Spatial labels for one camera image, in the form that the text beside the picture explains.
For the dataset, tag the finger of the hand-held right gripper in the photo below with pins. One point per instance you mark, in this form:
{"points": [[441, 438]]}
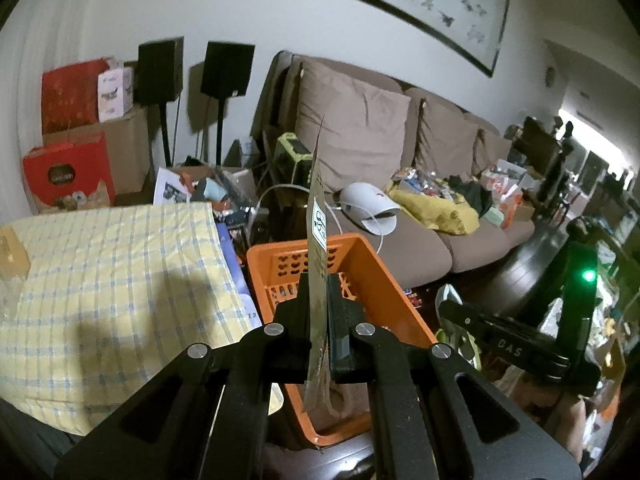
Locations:
{"points": [[500, 324]]}

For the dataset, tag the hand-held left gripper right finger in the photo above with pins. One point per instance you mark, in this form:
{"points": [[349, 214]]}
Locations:
{"points": [[340, 330]]}

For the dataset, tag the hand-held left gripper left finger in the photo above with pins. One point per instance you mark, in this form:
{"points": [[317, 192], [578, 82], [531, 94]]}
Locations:
{"points": [[295, 320]]}

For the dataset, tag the orange plastic basket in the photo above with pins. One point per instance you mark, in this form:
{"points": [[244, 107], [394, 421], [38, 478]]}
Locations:
{"points": [[380, 285]]}

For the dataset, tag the pink hair clip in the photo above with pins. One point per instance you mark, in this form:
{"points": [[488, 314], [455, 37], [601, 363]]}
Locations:
{"points": [[350, 402]]}

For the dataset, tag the olive card packet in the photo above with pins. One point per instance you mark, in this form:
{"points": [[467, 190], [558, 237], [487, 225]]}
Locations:
{"points": [[317, 240]]}

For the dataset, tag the person's right forearm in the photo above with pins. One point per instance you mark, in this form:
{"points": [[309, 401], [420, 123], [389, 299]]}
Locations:
{"points": [[560, 410]]}

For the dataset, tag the green lunch box with sticker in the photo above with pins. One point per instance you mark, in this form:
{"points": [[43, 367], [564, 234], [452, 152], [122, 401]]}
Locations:
{"points": [[440, 334]]}

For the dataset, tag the brown candy box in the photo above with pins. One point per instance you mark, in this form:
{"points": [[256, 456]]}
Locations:
{"points": [[414, 299]]}

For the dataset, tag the purple bag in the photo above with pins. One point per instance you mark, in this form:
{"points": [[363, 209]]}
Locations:
{"points": [[232, 265]]}

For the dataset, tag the brown wooden armrest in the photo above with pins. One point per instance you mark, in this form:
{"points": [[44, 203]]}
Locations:
{"points": [[285, 215]]}

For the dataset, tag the brown sofa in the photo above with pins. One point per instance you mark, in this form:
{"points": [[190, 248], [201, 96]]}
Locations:
{"points": [[420, 255]]}

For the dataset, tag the mint green box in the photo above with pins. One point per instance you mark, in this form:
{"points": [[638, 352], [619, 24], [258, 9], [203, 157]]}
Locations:
{"points": [[495, 217]]}

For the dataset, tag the yellow cloth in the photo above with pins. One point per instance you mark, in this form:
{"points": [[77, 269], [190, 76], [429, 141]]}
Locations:
{"points": [[440, 215]]}

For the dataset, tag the black cloth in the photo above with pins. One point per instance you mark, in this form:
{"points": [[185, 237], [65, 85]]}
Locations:
{"points": [[470, 195]]}

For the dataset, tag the white dome nail lamp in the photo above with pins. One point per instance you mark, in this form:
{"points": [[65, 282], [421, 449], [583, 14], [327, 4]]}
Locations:
{"points": [[367, 200]]}

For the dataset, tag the white orange paper bag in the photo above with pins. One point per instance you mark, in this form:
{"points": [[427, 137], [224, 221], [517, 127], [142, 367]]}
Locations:
{"points": [[505, 187]]}

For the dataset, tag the teal hair dryer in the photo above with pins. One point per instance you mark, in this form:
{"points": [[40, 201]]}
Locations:
{"points": [[212, 191]]}

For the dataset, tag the green black power station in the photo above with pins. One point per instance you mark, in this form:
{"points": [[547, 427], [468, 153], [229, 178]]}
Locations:
{"points": [[292, 157]]}

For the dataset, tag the pile of snack packets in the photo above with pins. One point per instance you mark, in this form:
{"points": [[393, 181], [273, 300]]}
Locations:
{"points": [[420, 181]]}

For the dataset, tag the dark wooden cabinet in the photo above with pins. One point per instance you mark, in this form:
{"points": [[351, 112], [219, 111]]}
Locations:
{"points": [[540, 160]]}

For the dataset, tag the small brown sofa cushion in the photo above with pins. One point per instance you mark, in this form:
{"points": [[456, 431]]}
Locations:
{"points": [[494, 152]]}

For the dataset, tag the yellow checked tablecloth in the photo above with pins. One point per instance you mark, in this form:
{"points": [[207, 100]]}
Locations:
{"points": [[125, 270]]}

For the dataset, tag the printed paper leaflet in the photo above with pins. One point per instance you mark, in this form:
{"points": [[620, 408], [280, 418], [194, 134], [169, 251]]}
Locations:
{"points": [[170, 187]]}

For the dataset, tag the medium brown sofa cushion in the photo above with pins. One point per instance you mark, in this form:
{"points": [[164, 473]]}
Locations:
{"points": [[447, 137]]}

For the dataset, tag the large brown sofa cushion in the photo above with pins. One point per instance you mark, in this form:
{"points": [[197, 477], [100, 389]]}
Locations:
{"points": [[360, 130]]}

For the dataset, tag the black speaker stand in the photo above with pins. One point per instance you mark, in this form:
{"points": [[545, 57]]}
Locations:
{"points": [[165, 135], [220, 130]]}

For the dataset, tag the brown cardboard box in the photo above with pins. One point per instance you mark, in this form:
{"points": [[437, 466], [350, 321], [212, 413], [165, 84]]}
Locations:
{"points": [[130, 155]]}

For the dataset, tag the black speaker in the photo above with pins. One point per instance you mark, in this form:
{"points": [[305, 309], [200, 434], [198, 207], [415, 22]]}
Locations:
{"points": [[160, 70], [227, 67]]}

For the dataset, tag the red box with oval label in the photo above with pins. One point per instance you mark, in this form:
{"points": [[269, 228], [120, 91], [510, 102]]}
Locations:
{"points": [[65, 175]]}

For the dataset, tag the white pink small box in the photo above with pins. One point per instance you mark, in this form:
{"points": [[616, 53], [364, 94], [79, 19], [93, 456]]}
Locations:
{"points": [[115, 92]]}

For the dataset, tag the red patterned gift box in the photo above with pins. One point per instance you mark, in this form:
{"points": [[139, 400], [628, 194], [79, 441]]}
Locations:
{"points": [[70, 95]]}

